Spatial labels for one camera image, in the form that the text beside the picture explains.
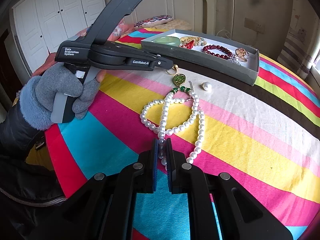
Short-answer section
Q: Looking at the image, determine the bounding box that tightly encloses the embroidered patterned pillow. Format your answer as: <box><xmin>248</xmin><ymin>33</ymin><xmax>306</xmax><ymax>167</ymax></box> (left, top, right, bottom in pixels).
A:
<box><xmin>134</xmin><ymin>15</ymin><xmax>173</xmax><ymax>29</ymax></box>

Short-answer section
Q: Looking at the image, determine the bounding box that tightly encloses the striped printed curtain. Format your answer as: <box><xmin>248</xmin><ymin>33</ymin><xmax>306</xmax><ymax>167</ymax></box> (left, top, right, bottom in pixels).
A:
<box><xmin>277</xmin><ymin>0</ymin><xmax>319</xmax><ymax>80</ymax></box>

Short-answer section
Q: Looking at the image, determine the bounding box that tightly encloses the thin white floor lamp pole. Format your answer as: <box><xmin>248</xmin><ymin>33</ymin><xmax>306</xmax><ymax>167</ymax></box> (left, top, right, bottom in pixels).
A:
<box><xmin>231</xmin><ymin>0</ymin><xmax>235</xmax><ymax>40</ymax></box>

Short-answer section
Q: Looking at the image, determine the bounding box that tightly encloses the gold filigree bangle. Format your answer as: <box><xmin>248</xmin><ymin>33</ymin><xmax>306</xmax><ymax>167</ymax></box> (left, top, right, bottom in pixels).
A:
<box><xmin>180</xmin><ymin>36</ymin><xmax>200</xmax><ymax>44</ymax></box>

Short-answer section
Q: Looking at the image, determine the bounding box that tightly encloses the silver flower brooch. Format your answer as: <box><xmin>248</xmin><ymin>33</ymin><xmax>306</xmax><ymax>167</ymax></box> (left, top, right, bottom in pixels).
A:
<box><xmin>229</xmin><ymin>57</ymin><xmax>241</xmax><ymax>65</ymax></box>

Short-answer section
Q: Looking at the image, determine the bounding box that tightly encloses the yellow textured pillow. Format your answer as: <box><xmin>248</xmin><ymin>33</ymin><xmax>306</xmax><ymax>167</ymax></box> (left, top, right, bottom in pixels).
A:
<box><xmin>153</xmin><ymin>19</ymin><xmax>192</xmax><ymax>30</ymax></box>

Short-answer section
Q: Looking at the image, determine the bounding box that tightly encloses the striped colourful bed sheet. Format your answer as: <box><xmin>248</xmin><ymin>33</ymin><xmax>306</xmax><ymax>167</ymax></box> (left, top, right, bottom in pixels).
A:
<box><xmin>45</xmin><ymin>55</ymin><xmax>319</xmax><ymax>239</ymax></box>

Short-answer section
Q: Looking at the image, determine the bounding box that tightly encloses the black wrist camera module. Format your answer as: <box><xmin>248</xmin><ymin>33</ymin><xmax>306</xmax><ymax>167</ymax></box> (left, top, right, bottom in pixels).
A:
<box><xmin>81</xmin><ymin>0</ymin><xmax>142</xmax><ymax>48</ymax></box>

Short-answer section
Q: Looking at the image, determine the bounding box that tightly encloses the folded pink floral quilt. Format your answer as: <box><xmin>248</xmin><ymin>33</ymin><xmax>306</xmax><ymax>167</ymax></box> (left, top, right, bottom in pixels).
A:
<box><xmin>31</xmin><ymin>18</ymin><xmax>135</xmax><ymax>77</ymax></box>

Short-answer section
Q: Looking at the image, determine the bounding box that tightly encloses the white charging cable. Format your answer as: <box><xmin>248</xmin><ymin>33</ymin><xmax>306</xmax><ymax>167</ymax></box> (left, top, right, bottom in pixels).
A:
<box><xmin>216</xmin><ymin>29</ymin><xmax>233</xmax><ymax>39</ymax></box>

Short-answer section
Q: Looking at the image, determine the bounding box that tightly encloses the green jade bangle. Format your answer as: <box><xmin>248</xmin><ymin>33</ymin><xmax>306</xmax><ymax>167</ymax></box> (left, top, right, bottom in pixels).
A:
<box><xmin>153</xmin><ymin>36</ymin><xmax>181</xmax><ymax>47</ymax></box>

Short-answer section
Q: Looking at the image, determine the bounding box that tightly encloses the white wooden headboard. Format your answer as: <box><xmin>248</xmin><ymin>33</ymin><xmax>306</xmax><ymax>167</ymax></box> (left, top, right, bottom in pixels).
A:
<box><xmin>125</xmin><ymin>0</ymin><xmax>216</xmax><ymax>35</ymax></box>

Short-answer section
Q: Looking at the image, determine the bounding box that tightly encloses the green jade pendant necklace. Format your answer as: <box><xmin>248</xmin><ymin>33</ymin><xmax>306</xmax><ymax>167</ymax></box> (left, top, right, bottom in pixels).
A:
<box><xmin>171</xmin><ymin>73</ymin><xmax>194</xmax><ymax>94</ymax></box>

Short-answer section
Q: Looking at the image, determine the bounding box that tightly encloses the red cord gold charm bracelet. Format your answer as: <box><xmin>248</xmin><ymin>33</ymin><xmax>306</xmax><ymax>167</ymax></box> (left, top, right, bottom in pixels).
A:
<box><xmin>179</xmin><ymin>39</ymin><xmax>196</xmax><ymax>50</ymax></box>

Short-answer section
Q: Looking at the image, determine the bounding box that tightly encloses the dark red bead bracelet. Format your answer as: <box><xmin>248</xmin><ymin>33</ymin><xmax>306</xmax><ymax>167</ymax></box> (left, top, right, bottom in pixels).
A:
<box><xmin>202</xmin><ymin>44</ymin><xmax>234</xmax><ymax>61</ymax></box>

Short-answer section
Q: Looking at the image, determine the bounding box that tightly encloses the grey cardboard tray box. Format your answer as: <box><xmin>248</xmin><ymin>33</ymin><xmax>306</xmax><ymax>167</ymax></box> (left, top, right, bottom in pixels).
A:
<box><xmin>141</xmin><ymin>29</ymin><xmax>259</xmax><ymax>86</ymax></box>

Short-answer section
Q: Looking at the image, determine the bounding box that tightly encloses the left hand grey glove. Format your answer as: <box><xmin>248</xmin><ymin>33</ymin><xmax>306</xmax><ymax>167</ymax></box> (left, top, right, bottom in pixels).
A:
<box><xmin>19</xmin><ymin>63</ymin><xmax>106</xmax><ymax>131</ymax></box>

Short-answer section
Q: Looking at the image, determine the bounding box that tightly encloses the gold ring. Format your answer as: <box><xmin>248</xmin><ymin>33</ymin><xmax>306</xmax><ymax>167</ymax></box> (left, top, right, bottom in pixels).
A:
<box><xmin>165</xmin><ymin>64</ymin><xmax>180</xmax><ymax>76</ymax></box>

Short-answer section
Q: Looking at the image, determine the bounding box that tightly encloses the large pearl earring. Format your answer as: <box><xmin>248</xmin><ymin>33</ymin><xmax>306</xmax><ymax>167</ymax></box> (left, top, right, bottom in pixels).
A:
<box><xmin>201</xmin><ymin>82</ymin><xmax>213</xmax><ymax>91</ymax></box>

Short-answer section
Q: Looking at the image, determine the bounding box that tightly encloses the gold flower cuff bangle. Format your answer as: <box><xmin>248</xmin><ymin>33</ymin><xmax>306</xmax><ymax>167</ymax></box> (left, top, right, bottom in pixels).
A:
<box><xmin>234</xmin><ymin>48</ymin><xmax>249</xmax><ymax>62</ymax></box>

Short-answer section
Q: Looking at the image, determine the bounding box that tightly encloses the wall power socket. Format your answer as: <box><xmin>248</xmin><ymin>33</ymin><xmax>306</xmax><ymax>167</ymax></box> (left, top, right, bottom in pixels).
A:
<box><xmin>244</xmin><ymin>18</ymin><xmax>265</xmax><ymax>34</ymax></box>

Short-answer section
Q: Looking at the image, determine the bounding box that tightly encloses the white pearl necklace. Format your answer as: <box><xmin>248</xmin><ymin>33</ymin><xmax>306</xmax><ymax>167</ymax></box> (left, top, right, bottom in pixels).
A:
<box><xmin>139</xmin><ymin>89</ymin><xmax>206</xmax><ymax>166</ymax></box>

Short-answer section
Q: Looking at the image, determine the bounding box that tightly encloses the black jacket sleeve forearm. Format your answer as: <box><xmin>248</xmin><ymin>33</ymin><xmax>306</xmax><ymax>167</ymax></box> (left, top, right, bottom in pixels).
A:
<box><xmin>0</xmin><ymin>102</ymin><xmax>68</xmax><ymax>240</ymax></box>

